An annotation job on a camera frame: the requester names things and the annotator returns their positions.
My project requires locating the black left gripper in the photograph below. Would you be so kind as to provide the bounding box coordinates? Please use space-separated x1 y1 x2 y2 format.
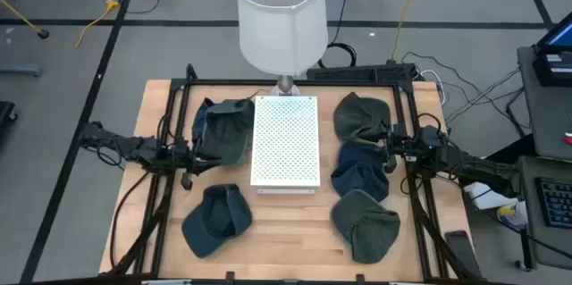
172 137 223 191

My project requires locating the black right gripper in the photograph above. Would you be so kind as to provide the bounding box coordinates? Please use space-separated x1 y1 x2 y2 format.
362 122 410 175

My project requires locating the dark green baseball cap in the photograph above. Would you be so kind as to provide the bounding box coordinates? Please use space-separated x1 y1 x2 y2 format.
330 189 401 264
200 98 256 166
332 91 393 144

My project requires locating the black vented electronics box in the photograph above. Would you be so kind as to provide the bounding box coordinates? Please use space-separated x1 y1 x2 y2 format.
306 63 416 84

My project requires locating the white perforated metal shelf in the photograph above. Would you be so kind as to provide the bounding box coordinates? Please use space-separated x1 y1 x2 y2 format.
249 95 322 196

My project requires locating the white paper box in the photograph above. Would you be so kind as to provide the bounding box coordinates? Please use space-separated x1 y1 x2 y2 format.
462 180 519 211

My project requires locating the white yellow wipes container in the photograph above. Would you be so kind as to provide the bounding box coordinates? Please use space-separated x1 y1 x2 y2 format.
496 201 530 231

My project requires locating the table lamp white shade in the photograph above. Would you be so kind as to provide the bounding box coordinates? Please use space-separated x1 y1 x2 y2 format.
235 0 330 97

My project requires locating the grey monitor desk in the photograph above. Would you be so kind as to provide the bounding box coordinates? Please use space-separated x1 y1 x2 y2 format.
517 46 572 161

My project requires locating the grey keyboard desk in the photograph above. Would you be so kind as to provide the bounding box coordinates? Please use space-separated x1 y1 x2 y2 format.
517 155 572 272

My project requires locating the black desktop device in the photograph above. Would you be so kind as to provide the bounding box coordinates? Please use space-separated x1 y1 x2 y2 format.
532 50 572 88

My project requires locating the black computer keyboard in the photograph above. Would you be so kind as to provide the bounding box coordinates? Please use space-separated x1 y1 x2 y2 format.
534 176 572 229

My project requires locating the black wheeled base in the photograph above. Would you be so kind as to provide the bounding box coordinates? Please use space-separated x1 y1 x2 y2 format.
0 100 19 124

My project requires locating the grey table foot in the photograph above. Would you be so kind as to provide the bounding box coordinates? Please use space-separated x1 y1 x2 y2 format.
0 63 44 78

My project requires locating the black computer monitor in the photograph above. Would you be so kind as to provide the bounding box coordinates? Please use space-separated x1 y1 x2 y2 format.
535 11 572 54

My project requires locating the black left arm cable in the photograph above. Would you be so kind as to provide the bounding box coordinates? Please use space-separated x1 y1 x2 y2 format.
109 171 151 269

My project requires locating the black aluminium frame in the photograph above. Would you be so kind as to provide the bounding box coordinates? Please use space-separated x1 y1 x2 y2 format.
106 63 484 285

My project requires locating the yellow hanging cable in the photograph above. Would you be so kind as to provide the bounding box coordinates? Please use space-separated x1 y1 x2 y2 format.
0 0 50 39
391 0 425 62

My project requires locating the black coiled cable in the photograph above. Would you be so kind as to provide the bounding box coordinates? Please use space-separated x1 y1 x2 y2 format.
316 0 358 70

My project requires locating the yellow extension cable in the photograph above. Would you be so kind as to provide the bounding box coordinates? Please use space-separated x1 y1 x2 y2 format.
48 0 121 50

